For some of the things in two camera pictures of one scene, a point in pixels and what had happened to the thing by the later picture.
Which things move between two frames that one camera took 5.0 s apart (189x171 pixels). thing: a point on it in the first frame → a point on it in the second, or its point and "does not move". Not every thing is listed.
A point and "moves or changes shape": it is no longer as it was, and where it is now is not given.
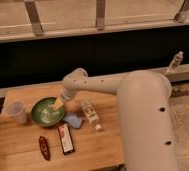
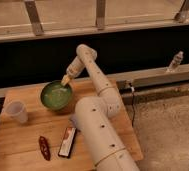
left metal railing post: (33, 13) does not move
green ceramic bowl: (43, 114) moves or changes shape
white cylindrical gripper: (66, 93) → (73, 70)
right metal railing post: (182, 15) does not move
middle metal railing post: (100, 14) does not move
